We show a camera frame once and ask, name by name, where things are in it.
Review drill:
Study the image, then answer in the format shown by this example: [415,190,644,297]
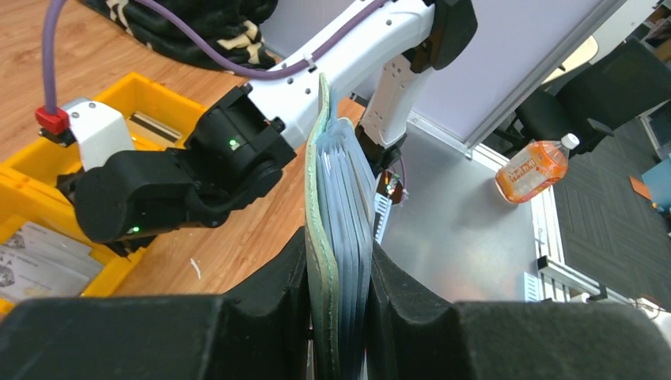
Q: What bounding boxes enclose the silver cards in bin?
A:
[1,222,104,303]

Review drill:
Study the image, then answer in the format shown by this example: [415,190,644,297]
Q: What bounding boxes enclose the aluminium frame post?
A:
[461,0,630,150]

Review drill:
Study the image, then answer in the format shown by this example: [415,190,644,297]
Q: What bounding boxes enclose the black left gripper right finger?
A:
[366,245,670,379]

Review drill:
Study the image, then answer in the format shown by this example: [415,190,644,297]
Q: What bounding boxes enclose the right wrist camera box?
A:
[35,98,135,171]

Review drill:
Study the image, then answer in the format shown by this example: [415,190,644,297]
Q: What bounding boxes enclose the black office chair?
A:
[494,40,670,156]

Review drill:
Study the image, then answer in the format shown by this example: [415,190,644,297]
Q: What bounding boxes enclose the yellow right plastic bin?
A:
[94,72,206,150]

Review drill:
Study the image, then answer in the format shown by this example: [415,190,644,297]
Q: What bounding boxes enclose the mint green leather card holder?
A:
[305,74,375,379]

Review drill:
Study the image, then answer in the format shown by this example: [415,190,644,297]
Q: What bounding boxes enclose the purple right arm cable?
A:
[40,0,389,116]

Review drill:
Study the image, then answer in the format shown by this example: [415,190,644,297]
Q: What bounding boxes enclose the yellow left plastic bin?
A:
[1,215,146,315]

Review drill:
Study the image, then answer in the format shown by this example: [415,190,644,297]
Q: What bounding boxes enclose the yellow middle plastic bin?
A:
[1,139,87,242]

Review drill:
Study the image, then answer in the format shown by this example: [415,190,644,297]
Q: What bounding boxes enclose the striped beige cards in bin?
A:
[127,112,182,146]

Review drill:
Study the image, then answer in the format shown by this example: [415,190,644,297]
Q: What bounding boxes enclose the orange drink bottle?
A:
[495,133,580,203]

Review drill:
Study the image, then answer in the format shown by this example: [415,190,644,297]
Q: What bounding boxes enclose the yellow plastic bin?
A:
[1,215,146,315]
[94,72,206,150]
[1,139,87,242]

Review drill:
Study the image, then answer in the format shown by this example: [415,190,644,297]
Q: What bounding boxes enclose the black floral blanket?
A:
[82,0,278,70]

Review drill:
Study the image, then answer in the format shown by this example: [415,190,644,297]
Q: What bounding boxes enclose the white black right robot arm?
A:
[56,1,478,257]

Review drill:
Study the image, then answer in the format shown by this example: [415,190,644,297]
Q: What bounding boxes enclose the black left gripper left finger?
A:
[1,229,309,379]

